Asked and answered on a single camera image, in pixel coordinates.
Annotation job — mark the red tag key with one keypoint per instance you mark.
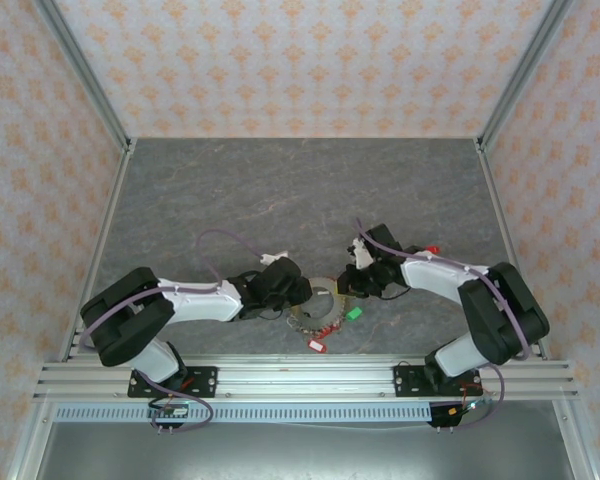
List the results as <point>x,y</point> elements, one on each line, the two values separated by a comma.
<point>330,330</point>
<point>317,346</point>
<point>433,248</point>

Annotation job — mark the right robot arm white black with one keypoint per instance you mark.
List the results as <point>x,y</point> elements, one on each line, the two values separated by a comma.
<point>430,277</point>

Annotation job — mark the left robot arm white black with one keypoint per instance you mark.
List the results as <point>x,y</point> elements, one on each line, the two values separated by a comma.
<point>200,302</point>

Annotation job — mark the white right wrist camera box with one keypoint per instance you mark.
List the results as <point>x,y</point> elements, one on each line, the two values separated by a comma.
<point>363,256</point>

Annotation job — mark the aluminium frame leg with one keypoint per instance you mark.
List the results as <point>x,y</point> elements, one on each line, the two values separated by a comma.
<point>580,450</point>
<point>27,450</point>

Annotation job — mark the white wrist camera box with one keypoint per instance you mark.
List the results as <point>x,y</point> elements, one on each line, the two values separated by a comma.
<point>269,258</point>
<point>363,256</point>

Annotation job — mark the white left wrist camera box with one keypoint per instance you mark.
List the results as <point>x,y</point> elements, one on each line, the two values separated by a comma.
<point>269,258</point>

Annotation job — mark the grey metal shelf sheet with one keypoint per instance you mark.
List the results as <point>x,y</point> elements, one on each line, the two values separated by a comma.
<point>305,455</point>

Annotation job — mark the aluminium corner post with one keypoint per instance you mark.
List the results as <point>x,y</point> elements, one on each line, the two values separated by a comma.
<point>80,65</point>
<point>525,65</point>

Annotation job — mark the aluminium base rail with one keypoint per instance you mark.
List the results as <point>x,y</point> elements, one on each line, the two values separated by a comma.
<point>305,380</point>

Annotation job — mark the aluminium side rail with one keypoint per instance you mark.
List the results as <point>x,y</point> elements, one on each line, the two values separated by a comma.
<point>116,190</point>
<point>493,190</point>

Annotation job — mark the small controller circuit board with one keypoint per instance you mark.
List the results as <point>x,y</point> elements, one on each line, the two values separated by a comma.
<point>172,411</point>
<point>472,406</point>

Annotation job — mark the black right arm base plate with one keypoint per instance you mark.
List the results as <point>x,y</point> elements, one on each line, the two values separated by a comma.
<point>405,380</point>

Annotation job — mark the metal keyring disc with rings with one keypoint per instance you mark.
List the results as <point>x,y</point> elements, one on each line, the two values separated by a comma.
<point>325,320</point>

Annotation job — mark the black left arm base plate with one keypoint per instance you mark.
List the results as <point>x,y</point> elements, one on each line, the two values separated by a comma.
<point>202,375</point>

